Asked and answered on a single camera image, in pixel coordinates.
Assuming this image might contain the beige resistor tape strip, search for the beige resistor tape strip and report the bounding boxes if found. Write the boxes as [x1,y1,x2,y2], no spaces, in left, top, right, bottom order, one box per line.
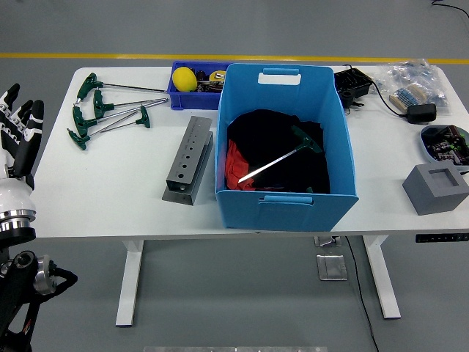
[388,83,429,113]

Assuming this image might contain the dark electronic parts pile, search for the dark electronic parts pile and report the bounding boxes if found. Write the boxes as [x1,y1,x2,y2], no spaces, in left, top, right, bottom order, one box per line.
[196,69,225,93]

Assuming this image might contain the grey block with square recess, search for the grey block with square recess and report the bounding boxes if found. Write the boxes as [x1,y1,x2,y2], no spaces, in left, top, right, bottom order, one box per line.
[402,163,469,216]

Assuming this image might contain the light blue oval parts tray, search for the light blue oval parts tray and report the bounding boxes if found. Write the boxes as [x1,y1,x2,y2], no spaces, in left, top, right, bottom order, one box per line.
[419,124,469,168]

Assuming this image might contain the red cloth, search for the red cloth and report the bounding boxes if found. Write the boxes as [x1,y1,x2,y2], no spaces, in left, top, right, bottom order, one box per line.
[223,139,256,191]

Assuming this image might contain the black floor cable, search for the black floor cable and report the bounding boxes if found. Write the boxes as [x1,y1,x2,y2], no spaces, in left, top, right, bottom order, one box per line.
[344,236,380,352]

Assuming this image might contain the black cloth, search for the black cloth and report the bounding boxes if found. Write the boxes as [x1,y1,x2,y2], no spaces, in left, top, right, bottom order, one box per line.
[225,109,331,194]

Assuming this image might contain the black power adapter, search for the black power adapter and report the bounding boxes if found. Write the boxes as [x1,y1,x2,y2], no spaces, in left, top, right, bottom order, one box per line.
[406,103,437,125]

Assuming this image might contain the clear plastic parts bags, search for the clear plastic parts bags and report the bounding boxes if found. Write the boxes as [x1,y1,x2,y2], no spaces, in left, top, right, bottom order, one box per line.
[373,59,451,114]

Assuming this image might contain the small metal floor bracket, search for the small metal floor bracket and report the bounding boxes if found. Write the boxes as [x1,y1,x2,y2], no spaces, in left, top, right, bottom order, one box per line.
[313,235,341,247]

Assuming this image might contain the grey metal tool stand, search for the grey metal tool stand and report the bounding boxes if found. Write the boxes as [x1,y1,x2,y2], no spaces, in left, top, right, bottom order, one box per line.
[161,115,214,206]

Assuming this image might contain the thin black cable loop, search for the thin black cable loop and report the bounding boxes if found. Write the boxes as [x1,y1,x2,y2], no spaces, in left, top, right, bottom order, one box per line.
[430,0,469,18]

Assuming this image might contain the black adapter cord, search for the black adapter cord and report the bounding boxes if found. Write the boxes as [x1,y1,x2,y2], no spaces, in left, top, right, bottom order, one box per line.
[369,80,410,119]

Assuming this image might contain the square metal floor plate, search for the square metal floor plate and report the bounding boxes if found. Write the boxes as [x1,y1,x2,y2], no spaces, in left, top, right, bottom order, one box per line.
[316,254,348,282]

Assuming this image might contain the small dark blue bin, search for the small dark blue bin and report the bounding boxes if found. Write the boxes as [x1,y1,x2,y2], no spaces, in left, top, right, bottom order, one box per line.
[166,60,232,111]

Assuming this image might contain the large green T-handle wrench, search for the large green T-handle wrench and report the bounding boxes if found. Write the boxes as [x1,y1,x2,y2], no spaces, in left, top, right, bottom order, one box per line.
[237,125,323,184]

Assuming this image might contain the yellow lemon-shaped ball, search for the yellow lemon-shaped ball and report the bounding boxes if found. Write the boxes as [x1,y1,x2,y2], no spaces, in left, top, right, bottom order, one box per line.
[171,67,198,92]

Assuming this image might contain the white table leg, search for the white table leg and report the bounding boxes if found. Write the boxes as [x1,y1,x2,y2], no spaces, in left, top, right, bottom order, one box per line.
[362,235,402,320]
[115,240,144,327]

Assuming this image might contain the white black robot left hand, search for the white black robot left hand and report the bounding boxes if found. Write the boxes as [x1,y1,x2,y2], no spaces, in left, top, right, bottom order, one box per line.
[0,83,45,215]

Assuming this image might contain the large light blue box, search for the large light blue box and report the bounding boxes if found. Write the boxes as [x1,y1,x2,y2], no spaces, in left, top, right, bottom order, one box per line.
[214,63,359,232]

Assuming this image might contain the black table control panel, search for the black table control panel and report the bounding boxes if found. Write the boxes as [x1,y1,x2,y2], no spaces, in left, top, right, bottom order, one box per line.
[415,232,469,243]

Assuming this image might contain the black plastic tray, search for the black plastic tray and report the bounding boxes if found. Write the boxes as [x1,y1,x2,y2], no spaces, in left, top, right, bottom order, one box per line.
[332,67,374,109]

